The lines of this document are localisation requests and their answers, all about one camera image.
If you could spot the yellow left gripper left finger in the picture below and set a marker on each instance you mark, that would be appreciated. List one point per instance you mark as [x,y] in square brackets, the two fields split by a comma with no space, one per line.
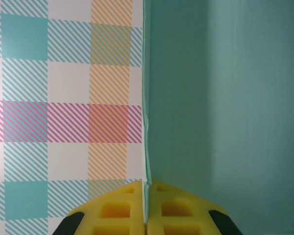
[112,213]

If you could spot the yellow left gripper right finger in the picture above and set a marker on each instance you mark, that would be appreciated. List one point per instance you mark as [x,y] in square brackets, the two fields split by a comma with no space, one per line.
[181,215]

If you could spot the light blue paper box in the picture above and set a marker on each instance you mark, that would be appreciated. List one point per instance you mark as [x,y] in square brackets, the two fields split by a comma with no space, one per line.
[223,98]

